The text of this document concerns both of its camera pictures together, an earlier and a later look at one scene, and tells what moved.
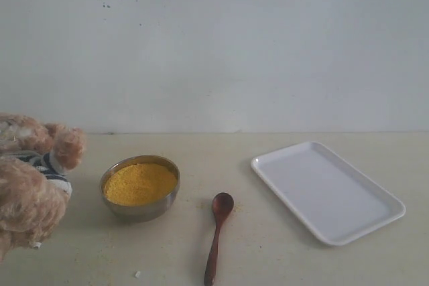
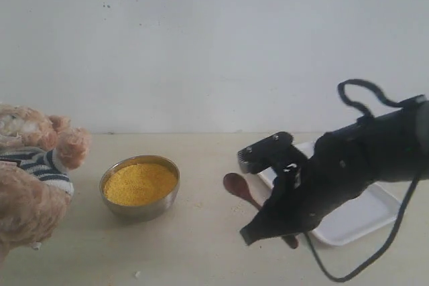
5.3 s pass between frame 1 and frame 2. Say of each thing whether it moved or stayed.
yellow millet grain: stayed
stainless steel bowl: stayed
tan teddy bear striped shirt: moved
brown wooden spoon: moved
